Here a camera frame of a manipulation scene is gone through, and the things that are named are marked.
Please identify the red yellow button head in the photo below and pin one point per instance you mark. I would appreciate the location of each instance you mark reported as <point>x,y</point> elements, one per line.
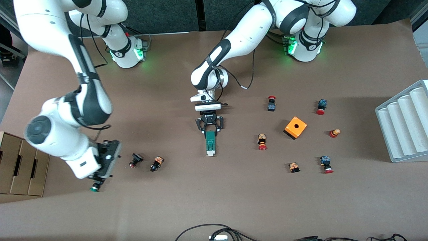
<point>334,133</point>

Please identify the small red button blue base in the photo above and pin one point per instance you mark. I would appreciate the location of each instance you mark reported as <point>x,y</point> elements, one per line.
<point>271,106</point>

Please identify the green mushroom button blue base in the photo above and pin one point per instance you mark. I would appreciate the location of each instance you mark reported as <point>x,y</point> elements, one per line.
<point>94,189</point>

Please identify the red mushroom button blue base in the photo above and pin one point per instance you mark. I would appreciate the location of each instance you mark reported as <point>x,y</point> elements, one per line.
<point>325,162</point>
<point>321,106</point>

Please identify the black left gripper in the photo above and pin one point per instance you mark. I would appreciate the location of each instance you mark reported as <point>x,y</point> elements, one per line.
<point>209,118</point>

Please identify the black flat button red base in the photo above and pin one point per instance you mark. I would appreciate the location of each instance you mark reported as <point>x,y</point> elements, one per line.
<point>137,157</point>

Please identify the orange button enclosure box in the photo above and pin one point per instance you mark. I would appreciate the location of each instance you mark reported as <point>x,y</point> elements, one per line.
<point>295,127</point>

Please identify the red button orange base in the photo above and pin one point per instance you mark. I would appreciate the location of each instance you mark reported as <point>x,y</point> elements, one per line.
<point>261,140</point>

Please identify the black chair base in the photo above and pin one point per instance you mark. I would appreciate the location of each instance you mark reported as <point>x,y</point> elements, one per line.
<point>10,60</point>

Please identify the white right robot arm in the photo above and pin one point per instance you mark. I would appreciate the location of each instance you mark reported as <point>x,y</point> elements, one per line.
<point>50,33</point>

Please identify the black selector switch orange base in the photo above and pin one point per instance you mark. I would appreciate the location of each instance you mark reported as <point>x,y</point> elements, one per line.
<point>157,162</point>

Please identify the brown paper table cover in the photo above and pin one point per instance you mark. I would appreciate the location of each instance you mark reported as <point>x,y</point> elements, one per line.
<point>214,194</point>

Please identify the green load switch white lever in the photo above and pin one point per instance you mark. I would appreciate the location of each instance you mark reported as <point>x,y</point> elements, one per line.
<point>210,147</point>

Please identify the white ribbed plastic tray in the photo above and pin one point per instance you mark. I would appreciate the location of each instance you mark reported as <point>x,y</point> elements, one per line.
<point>404,127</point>

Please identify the grey aluminium frame rail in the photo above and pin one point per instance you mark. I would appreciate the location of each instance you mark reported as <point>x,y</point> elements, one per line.
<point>6,16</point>
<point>420,15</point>

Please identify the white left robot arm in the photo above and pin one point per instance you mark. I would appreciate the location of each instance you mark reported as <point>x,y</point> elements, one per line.
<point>244,36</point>

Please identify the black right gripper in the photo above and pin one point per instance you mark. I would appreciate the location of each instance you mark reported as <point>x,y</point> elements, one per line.
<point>97,182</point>

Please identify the brown cardboard box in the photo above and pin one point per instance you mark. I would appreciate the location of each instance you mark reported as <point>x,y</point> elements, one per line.
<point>20,167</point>

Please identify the small white device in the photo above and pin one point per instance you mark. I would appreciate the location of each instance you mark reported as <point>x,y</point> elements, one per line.
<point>219,238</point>

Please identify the small orange contact block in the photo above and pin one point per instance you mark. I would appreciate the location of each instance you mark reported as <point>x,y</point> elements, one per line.
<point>294,167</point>

